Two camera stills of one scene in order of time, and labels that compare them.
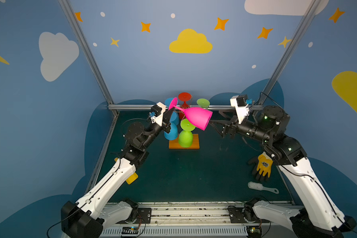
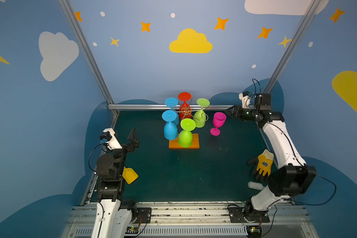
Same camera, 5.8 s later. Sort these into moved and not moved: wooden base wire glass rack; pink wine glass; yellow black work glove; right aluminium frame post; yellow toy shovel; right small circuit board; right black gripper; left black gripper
Moved: pink wine glass; left black gripper; right black gripper
Not moved: right aluminium frame post; wooden base wire glass rack; yellow black work glove; right small circuit board; yellow toy shovel
